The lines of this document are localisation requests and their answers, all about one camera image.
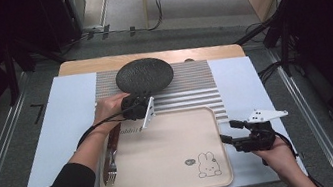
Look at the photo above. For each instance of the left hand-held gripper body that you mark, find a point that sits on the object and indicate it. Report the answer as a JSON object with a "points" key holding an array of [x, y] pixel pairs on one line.
{"points": [[136, 108]]}

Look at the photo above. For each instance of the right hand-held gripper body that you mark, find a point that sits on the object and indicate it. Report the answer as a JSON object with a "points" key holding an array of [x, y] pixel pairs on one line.
{"points": [[259, 138]]}

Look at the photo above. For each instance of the black textured round plate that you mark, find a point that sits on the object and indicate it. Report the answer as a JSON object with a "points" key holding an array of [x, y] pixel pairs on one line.
{"points": [[144, 75]]}

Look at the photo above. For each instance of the beige rabbit print tray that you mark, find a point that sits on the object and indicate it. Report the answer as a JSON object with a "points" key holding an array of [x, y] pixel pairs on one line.
{"points": [[171, 160]]}

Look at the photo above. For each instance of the person's left hand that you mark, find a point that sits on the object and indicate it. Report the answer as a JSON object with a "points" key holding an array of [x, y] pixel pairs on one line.
{"points": [[108, 111]]}

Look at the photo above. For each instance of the person's right hand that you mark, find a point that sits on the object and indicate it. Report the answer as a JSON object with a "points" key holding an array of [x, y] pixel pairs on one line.
{"points": [[279, 158]]}

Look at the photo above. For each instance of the grey striped placemat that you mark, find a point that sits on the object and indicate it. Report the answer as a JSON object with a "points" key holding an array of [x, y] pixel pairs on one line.
{"points": [[193, 82]]}

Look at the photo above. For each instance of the white board sheet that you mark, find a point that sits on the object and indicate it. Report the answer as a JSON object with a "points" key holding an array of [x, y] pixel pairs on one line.
{"points": [[67, 99]]}

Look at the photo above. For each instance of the black metal stand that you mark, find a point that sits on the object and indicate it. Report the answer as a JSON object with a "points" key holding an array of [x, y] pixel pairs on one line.
{"points": [[283, 34], [11, 74]]}

